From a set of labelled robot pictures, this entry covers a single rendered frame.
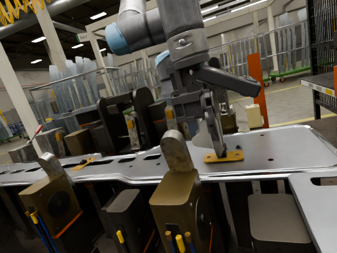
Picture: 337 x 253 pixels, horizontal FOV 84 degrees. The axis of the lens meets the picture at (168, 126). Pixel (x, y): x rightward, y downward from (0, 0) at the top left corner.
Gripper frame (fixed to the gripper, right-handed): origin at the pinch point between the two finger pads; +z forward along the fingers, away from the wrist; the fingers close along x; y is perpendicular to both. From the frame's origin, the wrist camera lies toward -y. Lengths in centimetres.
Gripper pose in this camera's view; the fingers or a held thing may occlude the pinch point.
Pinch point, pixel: (221, 149)
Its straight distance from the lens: 42.8
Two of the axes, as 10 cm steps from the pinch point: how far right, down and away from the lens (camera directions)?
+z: 2.7, 9.3, 2.5
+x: -3.2, 3.3, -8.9
